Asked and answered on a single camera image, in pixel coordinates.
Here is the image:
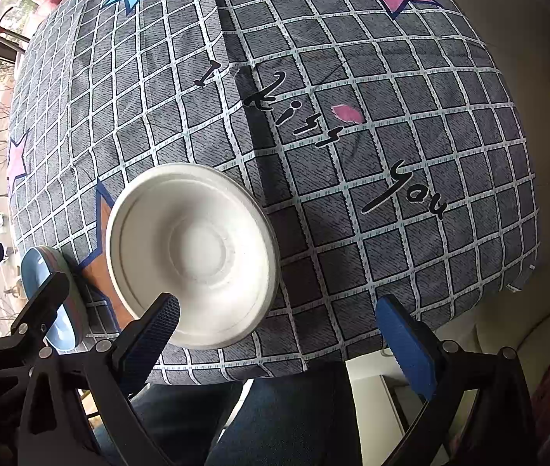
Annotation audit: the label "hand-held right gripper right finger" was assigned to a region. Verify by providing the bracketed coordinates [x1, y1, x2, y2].
[376, 294, 538, 466]

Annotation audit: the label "blue square plate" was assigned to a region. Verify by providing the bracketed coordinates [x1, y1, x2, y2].
[20, 247, 87, 353]

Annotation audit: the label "checked star-print tablecloth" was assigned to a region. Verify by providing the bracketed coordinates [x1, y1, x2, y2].
[7, 0, 542, 383]

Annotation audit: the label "large plain white bowl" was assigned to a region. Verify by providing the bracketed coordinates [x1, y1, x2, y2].
[105, 163, 281, 350]

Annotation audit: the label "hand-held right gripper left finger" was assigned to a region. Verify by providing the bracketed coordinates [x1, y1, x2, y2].
[17, 292, 181, 466]

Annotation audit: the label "person's legs in jeans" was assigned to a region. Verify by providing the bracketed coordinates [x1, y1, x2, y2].
[94, 362, 364, 466]

